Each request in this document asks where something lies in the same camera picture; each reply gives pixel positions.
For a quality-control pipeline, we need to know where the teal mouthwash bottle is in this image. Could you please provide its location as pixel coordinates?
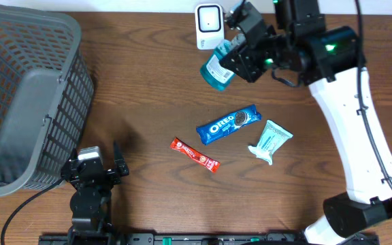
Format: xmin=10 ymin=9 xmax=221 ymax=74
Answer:
xmin=200 ymin=33 xmax=245 ymax=91

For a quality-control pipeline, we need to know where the red Nescafe stick sachet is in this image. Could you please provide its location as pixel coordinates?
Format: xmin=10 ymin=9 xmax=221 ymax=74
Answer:
xmin=169 ymin=138 xmax=221 ymax=173

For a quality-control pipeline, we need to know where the mint green wipes packet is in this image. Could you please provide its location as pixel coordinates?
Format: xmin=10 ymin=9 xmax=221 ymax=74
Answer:
xmin=248 ymin=120 xmax=293 ymax=165

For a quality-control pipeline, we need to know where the blue Oreo cookie pack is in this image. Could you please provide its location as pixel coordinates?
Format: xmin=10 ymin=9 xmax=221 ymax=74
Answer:
xmin=196 ymin=105 xmax=262 ymax=145

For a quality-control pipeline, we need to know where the white barcode scanner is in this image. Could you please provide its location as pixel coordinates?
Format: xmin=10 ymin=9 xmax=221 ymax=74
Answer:
xmin=195 ymin=3 xmax=225 ymax=50

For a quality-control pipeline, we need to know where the grey plastic mesh basket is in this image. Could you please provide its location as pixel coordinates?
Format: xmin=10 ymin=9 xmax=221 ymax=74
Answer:
xmin=0 ymin=5 xmax=94 ymax=197

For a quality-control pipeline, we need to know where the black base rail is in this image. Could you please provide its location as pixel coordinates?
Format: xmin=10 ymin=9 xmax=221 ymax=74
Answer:
xmin=38 ymin=231 xmax=380 ymax=245

